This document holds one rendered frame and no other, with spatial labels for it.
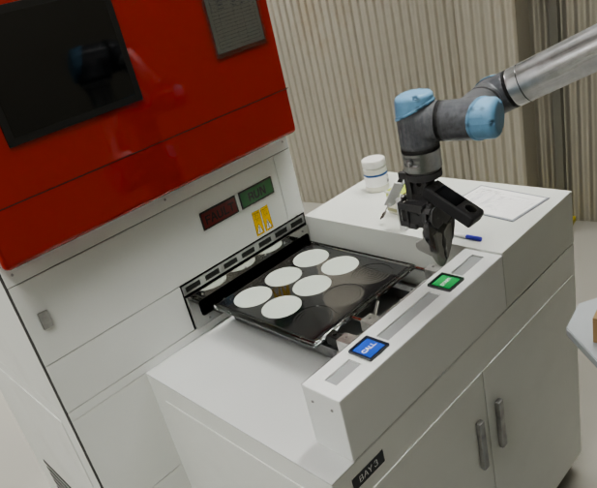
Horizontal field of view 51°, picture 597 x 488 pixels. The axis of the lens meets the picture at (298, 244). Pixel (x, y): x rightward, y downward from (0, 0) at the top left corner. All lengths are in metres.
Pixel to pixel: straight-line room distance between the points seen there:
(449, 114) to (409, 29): 2.58
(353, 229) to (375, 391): 0.64
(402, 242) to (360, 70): 2.45
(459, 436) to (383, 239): 0.52
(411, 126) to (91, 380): 0.90
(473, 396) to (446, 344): 0.19
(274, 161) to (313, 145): 2.62
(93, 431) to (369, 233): 0.83
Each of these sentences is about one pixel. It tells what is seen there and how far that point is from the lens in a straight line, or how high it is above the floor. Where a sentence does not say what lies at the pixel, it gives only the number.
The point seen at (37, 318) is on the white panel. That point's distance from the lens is 1.43.
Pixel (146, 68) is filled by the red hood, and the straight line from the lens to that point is 1.43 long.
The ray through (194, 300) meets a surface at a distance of 1.60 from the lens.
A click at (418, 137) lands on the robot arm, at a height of 1.30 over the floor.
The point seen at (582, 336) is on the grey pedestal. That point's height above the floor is 0.82.
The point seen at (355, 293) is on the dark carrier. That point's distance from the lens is 1.49.
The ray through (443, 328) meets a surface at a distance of 1.30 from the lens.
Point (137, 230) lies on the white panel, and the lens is 1.49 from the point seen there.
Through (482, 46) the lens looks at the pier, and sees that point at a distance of 3.38.
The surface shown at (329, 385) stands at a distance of 1.13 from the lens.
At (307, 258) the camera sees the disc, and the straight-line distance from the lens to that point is 1.71.
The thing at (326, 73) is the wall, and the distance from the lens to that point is 4.08.
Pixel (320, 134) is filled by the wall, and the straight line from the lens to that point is 4.26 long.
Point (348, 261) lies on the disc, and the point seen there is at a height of 0.90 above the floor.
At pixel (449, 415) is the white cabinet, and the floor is 0.71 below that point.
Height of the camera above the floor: 1.65
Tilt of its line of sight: 25 degrees down
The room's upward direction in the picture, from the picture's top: 14 degrees counter-clockwise
